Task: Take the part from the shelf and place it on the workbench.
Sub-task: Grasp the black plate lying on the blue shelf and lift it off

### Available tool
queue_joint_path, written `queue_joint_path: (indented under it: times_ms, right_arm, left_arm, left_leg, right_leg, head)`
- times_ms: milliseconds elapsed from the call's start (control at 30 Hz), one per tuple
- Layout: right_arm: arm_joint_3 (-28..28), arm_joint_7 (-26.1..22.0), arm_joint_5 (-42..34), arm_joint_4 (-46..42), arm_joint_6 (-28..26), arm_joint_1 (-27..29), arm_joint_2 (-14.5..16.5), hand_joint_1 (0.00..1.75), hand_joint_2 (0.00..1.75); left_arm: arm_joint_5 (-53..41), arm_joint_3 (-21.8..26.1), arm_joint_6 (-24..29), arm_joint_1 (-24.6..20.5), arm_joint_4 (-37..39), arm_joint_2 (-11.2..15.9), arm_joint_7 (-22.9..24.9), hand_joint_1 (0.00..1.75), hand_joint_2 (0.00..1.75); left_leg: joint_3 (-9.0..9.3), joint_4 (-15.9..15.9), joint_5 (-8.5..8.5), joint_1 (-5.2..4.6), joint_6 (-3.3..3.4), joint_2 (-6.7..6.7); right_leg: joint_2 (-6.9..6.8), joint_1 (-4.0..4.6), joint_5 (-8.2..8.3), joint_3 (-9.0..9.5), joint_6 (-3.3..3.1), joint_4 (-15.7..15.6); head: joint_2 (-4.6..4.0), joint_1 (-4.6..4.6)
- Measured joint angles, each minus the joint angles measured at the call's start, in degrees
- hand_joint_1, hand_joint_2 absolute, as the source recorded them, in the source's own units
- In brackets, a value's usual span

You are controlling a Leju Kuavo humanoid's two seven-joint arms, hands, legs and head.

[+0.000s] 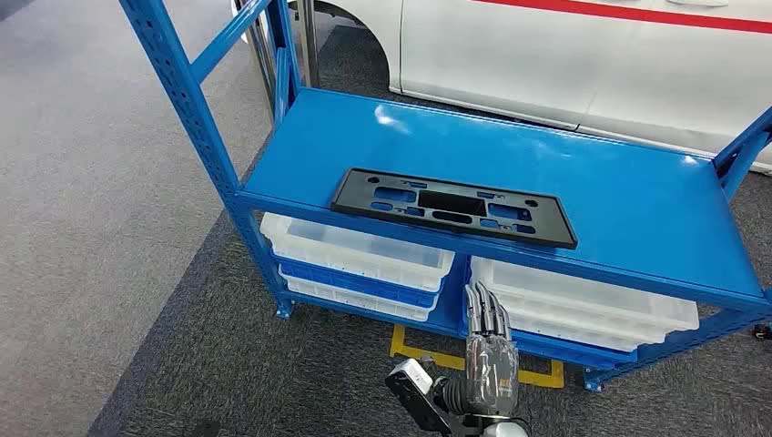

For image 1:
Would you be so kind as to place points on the steel stanchion pole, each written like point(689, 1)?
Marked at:
point(309, 42)

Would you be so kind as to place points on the translucent white plastic bin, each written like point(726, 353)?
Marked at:
point(597, 338)
point(591, 298)
point(356, 301)
point(362, 253)

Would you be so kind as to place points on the white car with red stripe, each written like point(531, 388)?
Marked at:
point(512, 60)

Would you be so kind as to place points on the black plastic mounting plate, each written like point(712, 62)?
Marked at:
point(350, 199)

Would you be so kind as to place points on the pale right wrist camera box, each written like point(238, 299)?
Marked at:
point(410, 383)

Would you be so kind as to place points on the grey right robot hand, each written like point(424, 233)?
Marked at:
point(491, 374)

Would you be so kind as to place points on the blue metal shelf rack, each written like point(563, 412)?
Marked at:
point(603, 181)

